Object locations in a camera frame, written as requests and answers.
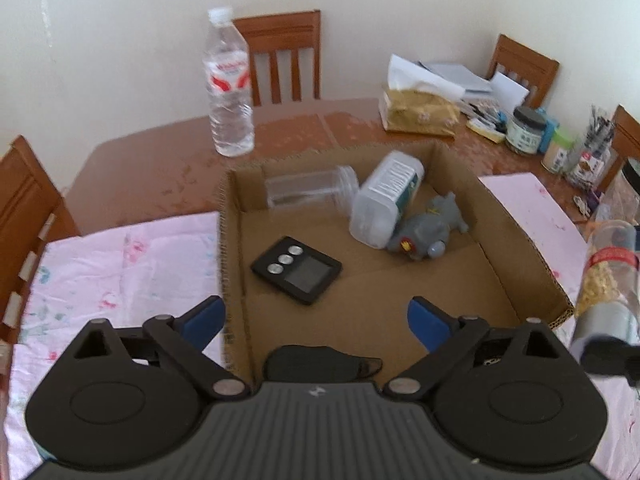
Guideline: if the wooden chair back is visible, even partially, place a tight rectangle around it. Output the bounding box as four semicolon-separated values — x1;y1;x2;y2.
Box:
232;9;322;107

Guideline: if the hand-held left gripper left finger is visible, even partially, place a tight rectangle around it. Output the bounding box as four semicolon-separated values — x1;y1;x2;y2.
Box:
65;296;251;401

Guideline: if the clear pen holder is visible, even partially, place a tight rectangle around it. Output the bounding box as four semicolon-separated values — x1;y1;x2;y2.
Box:
565;105;616;191

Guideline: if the stack of grey papers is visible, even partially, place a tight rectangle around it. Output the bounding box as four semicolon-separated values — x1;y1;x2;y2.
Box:
417;60;493;96

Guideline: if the white envelope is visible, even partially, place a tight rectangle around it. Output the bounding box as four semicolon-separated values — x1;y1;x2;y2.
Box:
487;71;530;107

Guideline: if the dark jar with green label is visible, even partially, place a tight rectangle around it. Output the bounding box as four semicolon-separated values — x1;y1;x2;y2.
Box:
505;106;548;156

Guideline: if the black oval case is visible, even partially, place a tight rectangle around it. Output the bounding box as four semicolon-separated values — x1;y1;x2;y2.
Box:
263;344;384;384

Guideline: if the pink floral tablecloth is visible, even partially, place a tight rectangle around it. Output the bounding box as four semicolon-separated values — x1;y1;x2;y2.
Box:
5;172;640;480

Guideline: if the cardboard box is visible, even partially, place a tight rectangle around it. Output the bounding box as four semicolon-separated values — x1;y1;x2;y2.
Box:
217;140;576;393

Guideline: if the grey cartoon toy figure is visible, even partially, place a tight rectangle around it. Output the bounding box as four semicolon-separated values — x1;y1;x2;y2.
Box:
387;191;471;262

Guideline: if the yellow tissue pack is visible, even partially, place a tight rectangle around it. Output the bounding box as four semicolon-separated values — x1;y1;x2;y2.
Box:
378;53;466;137

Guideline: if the green lidded jar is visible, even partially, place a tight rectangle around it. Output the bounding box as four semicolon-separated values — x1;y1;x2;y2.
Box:
541;127;576;175

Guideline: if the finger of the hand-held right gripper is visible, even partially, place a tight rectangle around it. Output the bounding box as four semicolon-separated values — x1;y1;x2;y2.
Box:
581;336;640;387

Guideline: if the white translucent plastic container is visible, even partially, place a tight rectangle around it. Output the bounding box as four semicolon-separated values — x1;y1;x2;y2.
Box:
348;150;426;249

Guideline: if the clear bottle with yellow contents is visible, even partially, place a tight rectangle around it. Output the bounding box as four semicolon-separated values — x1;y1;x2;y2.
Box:
570;220;640;361

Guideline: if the blue small container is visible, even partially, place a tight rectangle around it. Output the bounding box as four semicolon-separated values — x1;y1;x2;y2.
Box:
540;115;559;153

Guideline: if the clear water bottle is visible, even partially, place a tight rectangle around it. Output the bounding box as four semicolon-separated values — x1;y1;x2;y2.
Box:
202;6;256;157

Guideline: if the clear plastic cup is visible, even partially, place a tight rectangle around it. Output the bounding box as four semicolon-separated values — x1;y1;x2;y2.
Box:
264;165;360;216

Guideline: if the large clear jar black lid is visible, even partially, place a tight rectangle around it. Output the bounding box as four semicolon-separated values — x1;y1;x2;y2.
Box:
595;157;640;226

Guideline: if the wooden chair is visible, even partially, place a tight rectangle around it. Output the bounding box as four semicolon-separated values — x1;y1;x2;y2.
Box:
597;105;640;193
0;135;81;346
486;34;560;110
232;9;322;107

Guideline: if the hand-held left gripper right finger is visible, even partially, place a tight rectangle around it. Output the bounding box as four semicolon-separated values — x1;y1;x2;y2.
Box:
382;296;571;401

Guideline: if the black digital timer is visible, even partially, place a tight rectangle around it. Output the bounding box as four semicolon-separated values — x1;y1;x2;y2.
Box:
250;236;344;307

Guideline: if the yellow and white sponge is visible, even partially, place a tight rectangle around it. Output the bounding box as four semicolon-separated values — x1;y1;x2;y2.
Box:
467;117;506;143

